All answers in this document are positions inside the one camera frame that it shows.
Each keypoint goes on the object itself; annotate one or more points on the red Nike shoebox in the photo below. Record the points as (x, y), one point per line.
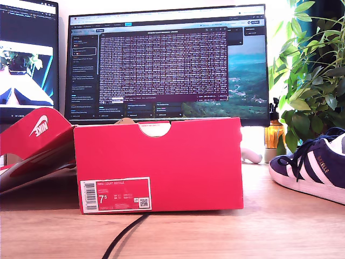
(161, 167)

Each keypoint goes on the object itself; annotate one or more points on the amber glass pump bottle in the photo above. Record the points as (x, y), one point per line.
(275, 132)

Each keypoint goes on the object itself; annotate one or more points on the small black computer monitor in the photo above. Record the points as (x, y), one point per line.
(27, 27)

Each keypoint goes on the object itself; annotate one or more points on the white round bottle holder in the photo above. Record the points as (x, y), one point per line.
(270, 155)

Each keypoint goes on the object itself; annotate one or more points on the green leafy potted plant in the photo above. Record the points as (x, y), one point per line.
(310, 81)

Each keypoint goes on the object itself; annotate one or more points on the wide black computer monitor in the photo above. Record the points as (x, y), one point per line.
(161, 67)

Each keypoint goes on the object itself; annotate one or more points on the blue suede white-striped shoe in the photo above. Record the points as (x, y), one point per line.
(283, 166)

